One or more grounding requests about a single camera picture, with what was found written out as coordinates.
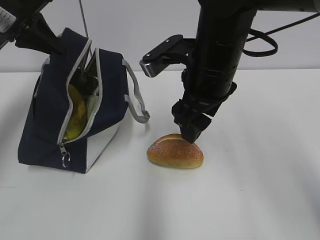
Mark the yellow banana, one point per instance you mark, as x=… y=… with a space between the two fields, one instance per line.
x=78 y=119

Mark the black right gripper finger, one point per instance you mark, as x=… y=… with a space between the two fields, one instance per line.
x=195 y=127
x=186 y=131

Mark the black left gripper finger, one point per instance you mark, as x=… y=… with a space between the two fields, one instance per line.
x=41 y=27
x=33 y=41

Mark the white label tag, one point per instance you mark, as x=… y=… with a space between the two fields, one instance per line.
x=7 y=19

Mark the navy blue lunch bag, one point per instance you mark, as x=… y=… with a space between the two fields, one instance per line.
x=105 y=74

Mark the brown bread roll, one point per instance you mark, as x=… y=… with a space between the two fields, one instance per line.
x=173 y=151

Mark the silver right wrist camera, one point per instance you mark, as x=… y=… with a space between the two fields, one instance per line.
x=174 y=50

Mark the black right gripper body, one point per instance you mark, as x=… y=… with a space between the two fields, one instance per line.
x=185 y=110

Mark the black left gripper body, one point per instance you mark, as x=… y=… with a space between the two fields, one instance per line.
x=24 y=11

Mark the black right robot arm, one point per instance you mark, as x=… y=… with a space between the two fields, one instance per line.
x=222 y=31

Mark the green lidded glass container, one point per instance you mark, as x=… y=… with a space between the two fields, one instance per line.
x=91 y=102

